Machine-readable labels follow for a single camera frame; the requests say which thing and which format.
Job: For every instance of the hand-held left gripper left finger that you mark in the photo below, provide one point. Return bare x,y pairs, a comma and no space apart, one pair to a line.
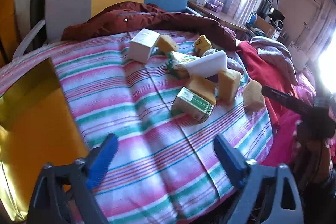
102,158

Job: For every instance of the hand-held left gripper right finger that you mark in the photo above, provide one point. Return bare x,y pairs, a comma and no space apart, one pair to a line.
228,158

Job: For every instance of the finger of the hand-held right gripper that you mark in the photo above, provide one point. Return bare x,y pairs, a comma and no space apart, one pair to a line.
288,100

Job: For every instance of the green white carton box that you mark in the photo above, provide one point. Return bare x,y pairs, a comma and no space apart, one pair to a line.
191,106

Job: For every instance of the lilac sock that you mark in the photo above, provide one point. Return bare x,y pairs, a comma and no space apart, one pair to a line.
233,64

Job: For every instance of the gold lined maroon tray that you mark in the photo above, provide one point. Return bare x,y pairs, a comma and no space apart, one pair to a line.
34,129

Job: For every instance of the yellow sock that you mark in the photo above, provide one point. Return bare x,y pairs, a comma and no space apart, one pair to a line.
203,44

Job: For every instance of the green yellow tissue pack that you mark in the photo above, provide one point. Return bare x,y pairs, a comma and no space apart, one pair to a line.
178,60

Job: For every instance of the white cardboard box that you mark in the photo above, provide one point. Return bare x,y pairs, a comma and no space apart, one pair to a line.
140,52

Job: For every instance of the yellow sponge with holes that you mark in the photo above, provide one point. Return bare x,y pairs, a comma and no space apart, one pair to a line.
166,43

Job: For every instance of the pink blanket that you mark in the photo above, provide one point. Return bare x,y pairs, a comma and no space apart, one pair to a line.
286,129

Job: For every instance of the red cloth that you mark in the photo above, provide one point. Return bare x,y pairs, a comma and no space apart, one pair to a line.
262,66

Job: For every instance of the lilac garment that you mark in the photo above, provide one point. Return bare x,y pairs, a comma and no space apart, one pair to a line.
275,50

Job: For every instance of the striped pink green bedsheet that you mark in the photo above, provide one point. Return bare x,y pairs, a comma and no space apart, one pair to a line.
147,129

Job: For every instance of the brown cardboard box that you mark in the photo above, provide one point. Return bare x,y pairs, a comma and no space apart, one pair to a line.
265,27

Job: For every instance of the black speaker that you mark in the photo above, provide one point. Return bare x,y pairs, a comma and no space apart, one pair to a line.
277,18

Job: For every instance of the blue globe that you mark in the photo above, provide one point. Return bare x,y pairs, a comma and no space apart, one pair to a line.
253,17

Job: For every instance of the wooden desk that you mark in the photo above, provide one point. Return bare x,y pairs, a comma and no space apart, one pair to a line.
210,12

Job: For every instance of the purple storage box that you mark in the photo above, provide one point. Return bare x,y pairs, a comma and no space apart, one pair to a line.
214,5

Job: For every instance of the maroon padded jacket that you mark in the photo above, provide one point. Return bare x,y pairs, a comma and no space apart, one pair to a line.
157,19

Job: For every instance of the orange wooden wardrobe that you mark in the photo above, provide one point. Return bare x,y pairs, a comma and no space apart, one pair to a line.
9,22

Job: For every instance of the black padded panel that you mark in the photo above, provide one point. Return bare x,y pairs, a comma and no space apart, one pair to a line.
39,3

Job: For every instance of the grey curved bed rail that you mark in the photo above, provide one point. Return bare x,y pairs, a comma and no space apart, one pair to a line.
30,36

